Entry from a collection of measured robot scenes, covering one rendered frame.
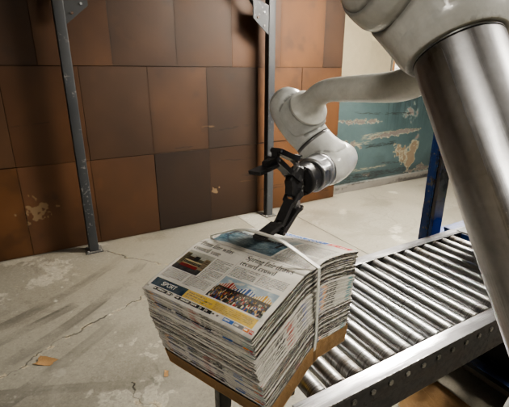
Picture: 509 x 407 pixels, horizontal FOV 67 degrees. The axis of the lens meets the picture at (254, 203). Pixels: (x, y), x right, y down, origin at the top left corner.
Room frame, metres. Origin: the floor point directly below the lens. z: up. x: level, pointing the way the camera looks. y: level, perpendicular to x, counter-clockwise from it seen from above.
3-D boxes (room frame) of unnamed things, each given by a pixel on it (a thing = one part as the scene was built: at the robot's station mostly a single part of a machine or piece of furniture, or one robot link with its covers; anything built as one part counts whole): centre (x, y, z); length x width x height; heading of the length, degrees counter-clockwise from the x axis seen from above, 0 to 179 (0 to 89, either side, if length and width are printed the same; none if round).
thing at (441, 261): (1.41, -0.85, 0.77); 0.47 x 0.05 x 0.05; 30
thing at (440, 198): (1.98, -0.97, 0.77); 0.09 x 0.09 x 1.55; 30
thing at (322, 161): (0.94, -0.15, 1.31); 0.09 x 0.06 x 0.09; 52
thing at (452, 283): (1.34, -0.73, 0.77); 0.47 x 0.05 x 0.05; 30
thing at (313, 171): (0.88, -0.11, 1.31); 0.09 x 0.07 x 0.08; 143
